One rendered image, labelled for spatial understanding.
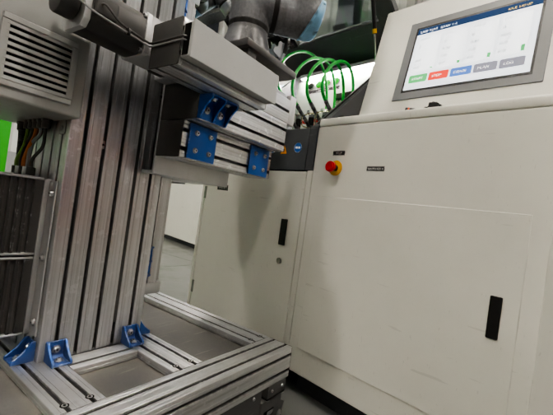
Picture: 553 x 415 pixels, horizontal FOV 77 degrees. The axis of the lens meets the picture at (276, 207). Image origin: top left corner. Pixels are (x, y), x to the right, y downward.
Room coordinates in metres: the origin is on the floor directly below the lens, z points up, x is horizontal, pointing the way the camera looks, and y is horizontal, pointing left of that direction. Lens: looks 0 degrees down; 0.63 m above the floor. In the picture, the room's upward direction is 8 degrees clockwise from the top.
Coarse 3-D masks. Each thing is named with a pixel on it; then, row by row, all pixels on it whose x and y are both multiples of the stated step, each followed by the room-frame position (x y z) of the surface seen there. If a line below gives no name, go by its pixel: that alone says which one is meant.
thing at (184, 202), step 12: (180, 192) 4.74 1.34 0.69; (192, 192) 4.49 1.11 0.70; (180, 204) 4.70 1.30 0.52; (192, 204) 4.45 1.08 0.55; (168, 216) 4.97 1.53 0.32; (180, 216) 4.67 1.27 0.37; (192, 216) 4.42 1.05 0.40; (168, 228) 4.92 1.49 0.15; (180, 228) 4.63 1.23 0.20; (192, 228) 4.38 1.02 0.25; (180, 240) 4.68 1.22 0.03; (192, 240) 4.34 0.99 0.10
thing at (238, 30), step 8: (240, 16) 0.93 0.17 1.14; (232, 24) 0.94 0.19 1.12; (240, 24) 0.93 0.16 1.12; (248, 24) 0.93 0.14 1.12; (256, 24) 0.94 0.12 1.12; (264, 24) 0.95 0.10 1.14; (232, 32) 0.93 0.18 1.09; (240, 32) 0.92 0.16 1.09; (248, 32) 0.93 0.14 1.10; (256, 32) 0.93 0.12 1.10; (264, 32) 0.96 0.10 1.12; (256, 40) 0.93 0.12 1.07; (264, 40) 0.95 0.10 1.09; (264, 48) 0.94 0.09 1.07
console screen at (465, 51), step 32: (512, 0) 1.14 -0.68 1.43; (544, 0) 1.07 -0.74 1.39; (416, 32) 1.36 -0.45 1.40; (448, 32) 1.26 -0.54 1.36; (480, 32) 1.18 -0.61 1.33; (512, 32) 1.10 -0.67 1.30; (544, 32) 1.04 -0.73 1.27; (416, 64) 1.31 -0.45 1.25; (448, 64) 1.22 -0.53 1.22; (480, 64) 1.14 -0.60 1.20; (512, 64) 1.07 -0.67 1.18; (544, 64) 1.01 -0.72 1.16; (416, 96) 1.26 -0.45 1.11
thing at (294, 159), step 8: (304, 128) 1.30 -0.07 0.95; (288, 136) 1.35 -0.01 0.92; (296, 136) 1.32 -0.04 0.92; (304, 136) 1.29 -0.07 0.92; (304, 144) 1.29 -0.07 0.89; (288, 152) 1.34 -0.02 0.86; (296, 152) 1.31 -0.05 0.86; (304, 152) 1.28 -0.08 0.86; (272, 160) 1.40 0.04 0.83; (280, 160) 1.37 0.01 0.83; (288, 160) 1.34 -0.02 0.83; (296, 160) 1.31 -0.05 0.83; (304, 160) 1.28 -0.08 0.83; (272, 168) 1.40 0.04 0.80; (280, 168) 1.37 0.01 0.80; (288, 168) 1.33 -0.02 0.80; (296, 168) 1.30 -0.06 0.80; (304, 168) 1.28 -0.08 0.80
